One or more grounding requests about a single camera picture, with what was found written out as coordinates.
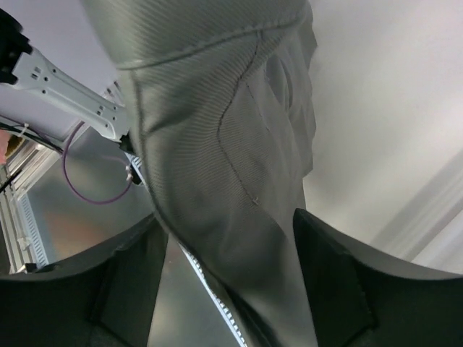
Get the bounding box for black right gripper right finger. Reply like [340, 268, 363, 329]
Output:
[293, 209, 462, 347]

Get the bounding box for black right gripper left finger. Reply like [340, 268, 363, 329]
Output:
[1, 215, 168, 346]

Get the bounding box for grey skirt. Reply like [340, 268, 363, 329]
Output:
[82, 1, 317, 346]

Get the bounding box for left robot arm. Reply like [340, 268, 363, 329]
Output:
[1, 10, 135, 155]

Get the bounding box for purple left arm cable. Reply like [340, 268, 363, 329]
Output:
[61, 121, 135, 208]

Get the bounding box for aluminium frame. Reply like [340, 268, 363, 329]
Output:
[1, 139, 61, 274]

